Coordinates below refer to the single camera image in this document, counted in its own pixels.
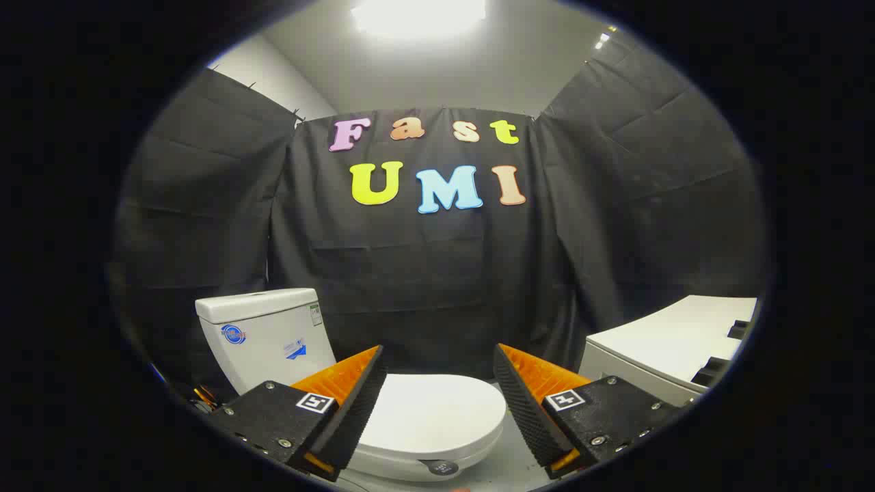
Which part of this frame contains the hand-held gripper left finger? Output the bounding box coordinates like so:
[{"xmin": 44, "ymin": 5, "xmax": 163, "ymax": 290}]
[{"xmin": 204, "ymin": 344, "xmax": 388, "ymax": 483}]

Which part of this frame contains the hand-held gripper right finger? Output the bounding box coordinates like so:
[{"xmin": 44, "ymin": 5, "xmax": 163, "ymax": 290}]
[{"xmin": 492, "ymin": 342, "xmax": 686, "ymax": 480}]

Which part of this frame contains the white toilet lid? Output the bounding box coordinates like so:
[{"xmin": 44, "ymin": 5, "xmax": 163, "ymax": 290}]
[{"xmin": 354, "ymin": 372, "xmax": 508, "ymax": 478}]

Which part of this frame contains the white toilet with tank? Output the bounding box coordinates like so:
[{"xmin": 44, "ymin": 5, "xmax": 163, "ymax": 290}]
[{"xmin": 195, "ymin": 288, "xmax": 510, "ymax": 487}]

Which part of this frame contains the white appliance with slots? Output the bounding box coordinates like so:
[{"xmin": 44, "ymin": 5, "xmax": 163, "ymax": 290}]
[{"xmin": 579, "ymin": 295, "xmax": 759, "ymax": 409}]

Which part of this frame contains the black backdrop cloth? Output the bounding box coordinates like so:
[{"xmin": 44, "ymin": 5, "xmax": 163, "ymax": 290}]
[{"xmin": 109, "ymin": 38, "xmax": 770, "ymax": 405}]

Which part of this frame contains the ceiling light panel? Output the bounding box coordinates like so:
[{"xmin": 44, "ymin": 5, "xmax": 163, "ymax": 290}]
[{"xmin": 350, "ymin": 0, "xmax": 487, "ymax": 39}]

